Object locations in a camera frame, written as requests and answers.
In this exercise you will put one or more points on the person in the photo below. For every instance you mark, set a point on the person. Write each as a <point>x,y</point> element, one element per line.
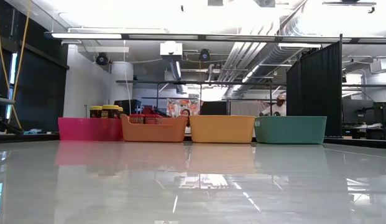
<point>276,109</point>
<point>185,112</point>

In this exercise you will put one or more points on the overhead bar with light strips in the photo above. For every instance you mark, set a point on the overhead bar with light strips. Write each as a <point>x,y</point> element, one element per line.
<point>202,37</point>

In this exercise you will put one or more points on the yellow plastic bin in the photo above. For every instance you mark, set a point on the yellow plastic bin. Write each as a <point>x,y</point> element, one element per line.
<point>222,129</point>

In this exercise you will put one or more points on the white round column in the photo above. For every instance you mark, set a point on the white round column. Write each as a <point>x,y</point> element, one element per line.
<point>121,81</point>

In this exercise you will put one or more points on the black curtain partition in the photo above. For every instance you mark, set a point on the black curtain partition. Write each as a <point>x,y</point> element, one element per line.
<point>314,93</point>

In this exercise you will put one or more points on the grey desk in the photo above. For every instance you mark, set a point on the grey desk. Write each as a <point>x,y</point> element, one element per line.
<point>3,100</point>

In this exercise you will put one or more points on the blue cloth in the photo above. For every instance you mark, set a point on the blue cloth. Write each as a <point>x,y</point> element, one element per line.
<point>32,131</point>

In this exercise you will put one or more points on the colourful poster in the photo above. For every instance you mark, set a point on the colourful poster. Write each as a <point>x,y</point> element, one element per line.
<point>177,105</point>

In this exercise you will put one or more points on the pink plastic bin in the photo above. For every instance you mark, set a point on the pink plastic bin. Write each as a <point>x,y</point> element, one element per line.
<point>87,129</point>

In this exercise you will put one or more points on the silver ceiling ducts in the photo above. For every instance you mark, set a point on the silver ceiling ducts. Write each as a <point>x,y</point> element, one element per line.
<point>242,56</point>

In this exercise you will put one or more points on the white ceiling box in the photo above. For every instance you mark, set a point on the white ceiling box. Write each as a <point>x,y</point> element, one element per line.
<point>171,48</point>

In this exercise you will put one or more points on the yellow round objects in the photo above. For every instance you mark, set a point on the yellow round objects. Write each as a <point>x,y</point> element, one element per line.
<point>110,111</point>

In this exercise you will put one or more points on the teal plastic bin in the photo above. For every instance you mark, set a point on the teal plastic bin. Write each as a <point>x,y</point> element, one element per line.
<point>289,130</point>

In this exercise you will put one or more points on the black workstation desk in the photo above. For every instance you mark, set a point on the black workstation desk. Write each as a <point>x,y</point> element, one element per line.
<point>379,115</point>

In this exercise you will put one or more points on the black ceiling speaker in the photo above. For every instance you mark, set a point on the black ceiling speaker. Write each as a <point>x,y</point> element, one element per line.
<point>102,59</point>
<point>204,55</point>

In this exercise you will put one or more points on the red spice tin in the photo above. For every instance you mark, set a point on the red spice tin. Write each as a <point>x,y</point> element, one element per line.
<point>153,119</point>
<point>136,119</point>

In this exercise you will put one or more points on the orange plastic bin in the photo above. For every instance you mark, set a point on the orange plastic bin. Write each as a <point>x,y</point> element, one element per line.
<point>155,132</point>

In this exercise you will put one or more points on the black background monitor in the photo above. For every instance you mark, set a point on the black background monitor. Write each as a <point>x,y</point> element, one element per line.
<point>213,108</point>

